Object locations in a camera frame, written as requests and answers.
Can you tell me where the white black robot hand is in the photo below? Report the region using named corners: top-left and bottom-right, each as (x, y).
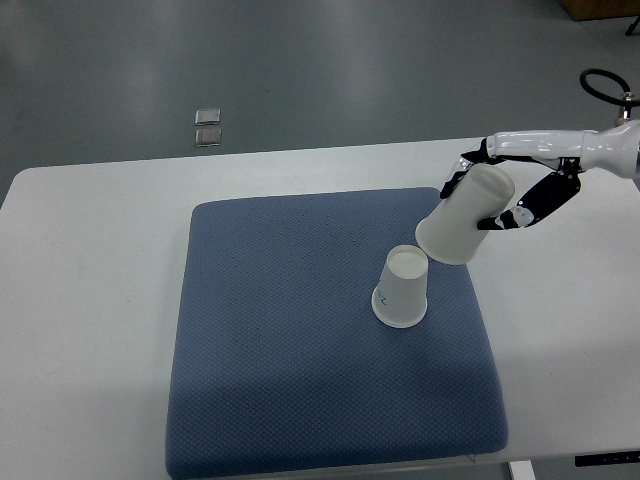
top-left (440, 120), bottom-right (639, 231)

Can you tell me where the white paper cup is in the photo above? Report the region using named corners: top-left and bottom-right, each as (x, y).
top-left (415, 164), bottom-right (515, 265)
top-left (371, 245), bottom-right (429, 329)

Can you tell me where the black tripod leg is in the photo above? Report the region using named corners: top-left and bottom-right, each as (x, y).
top-left (625, 17), bottom-right (640, 36)

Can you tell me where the brown cardboard box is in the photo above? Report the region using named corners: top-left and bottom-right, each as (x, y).
top-left (560, 0), bottom-right (639, 21)

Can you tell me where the white paper cup on cushion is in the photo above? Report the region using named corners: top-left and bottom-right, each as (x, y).
top-left (371, 245), bottom-right (429, 329)

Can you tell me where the black table control panel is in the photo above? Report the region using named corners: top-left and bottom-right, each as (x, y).
top-left (574, 452), bottom-right (639, 468)

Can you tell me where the white table leg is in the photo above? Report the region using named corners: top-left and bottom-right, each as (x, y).
top-left (508, 461), bottom-right (536, 480)

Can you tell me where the upper metal floor plate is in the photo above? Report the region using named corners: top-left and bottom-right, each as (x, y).
top-left (194, 107), bottom-right (221, 126)

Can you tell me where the metal floor plate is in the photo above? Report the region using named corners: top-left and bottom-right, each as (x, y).
top-left (195, 128), bottom-right (222, 148)
top-left (194, 107), bottom-right (221, 126)

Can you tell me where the lower metal floor plate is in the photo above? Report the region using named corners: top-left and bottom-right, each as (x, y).
top-left (195, 128), bottom-right (222, 148)

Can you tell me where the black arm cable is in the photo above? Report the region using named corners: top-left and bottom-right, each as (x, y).
top-left (579, 68), bottom-right (640, 126)

